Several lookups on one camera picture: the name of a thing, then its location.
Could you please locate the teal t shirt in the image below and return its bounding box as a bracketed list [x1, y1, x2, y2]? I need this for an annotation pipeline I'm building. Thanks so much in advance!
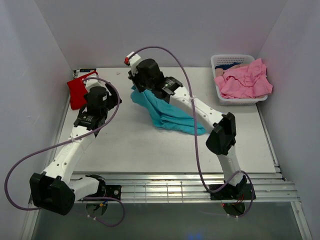
[130, 86, 207, 136]

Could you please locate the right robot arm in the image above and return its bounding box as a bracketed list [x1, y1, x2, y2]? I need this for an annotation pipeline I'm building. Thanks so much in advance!
[124, 57, 247, 200]

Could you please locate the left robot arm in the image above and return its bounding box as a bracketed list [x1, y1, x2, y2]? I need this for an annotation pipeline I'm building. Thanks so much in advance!
[29, 82, 122, 216]

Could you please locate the folded red t shirt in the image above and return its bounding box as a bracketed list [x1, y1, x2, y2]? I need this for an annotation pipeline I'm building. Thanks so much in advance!
[67, 70, 97, 110]

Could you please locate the blue label plate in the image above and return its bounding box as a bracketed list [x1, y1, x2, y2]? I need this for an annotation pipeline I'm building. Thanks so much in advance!
[79, 68, 97, 73]

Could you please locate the white plastic basket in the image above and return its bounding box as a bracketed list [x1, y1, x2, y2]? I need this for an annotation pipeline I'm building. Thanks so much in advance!
[210, 54, 268, 106]

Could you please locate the beige garment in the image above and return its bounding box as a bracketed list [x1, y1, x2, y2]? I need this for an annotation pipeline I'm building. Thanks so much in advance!
[215, 64, 248, 77]

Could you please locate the dark blue garment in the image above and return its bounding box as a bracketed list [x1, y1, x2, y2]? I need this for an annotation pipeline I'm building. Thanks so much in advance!
[214, 63, 238, 70]

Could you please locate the pink t shirt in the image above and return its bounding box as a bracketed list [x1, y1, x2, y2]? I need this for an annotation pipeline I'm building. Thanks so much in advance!
[214, 58, 273, 99]

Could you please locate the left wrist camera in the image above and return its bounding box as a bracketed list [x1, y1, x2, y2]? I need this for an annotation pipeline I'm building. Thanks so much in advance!
[83, 79, 102, 92]

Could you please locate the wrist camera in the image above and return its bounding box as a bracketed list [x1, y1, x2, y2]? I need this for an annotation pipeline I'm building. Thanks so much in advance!
[83, 79, 102, 92]
[124, 51, 142, 75]

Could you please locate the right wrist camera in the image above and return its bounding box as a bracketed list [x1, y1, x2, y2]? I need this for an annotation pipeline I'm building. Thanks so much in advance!
[124, 51, 142, 75]

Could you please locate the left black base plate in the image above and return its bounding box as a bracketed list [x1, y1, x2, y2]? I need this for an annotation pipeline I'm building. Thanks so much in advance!
[84, 185, 122, 200]

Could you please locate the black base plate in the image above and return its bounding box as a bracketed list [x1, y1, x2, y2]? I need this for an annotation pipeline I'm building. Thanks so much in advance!
[210, 183, 253, 200]
[84, 185, 122, 200]

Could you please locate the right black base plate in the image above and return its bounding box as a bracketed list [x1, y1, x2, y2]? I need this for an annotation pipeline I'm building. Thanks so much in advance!
[210, 183, 253, 200]

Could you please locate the aluminium rail frame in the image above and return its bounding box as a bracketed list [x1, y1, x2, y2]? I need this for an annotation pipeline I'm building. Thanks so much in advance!
[59, 100, 299, 203]

